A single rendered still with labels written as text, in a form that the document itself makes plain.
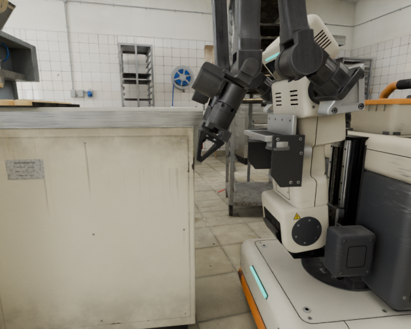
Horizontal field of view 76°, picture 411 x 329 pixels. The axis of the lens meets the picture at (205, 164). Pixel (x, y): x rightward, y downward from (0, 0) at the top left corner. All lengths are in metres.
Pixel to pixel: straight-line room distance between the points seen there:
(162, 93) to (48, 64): 1.85
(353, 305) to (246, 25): 0.89
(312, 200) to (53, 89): 4.67
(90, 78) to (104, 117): 4.13
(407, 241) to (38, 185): 1.11
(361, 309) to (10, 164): 1.18
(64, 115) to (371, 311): 1.13
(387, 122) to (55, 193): 1.09
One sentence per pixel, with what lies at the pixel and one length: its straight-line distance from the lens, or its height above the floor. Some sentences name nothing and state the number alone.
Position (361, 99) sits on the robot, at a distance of 0.79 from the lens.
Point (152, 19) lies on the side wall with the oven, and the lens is 5.18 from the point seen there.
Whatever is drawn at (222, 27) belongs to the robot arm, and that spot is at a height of 1.19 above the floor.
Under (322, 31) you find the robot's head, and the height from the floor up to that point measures 1.11.
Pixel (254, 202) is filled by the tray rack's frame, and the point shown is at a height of 0.15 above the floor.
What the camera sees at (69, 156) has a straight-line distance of 0.94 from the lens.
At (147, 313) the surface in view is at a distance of 1.14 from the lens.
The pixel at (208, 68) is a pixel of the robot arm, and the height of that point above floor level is 0.99.
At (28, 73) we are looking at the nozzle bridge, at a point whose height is 1.05.
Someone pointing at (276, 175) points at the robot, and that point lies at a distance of 0.83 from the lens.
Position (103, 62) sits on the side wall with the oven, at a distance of 5.03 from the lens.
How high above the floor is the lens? 0.89
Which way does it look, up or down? 12 degrees down
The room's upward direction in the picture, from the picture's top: straight up
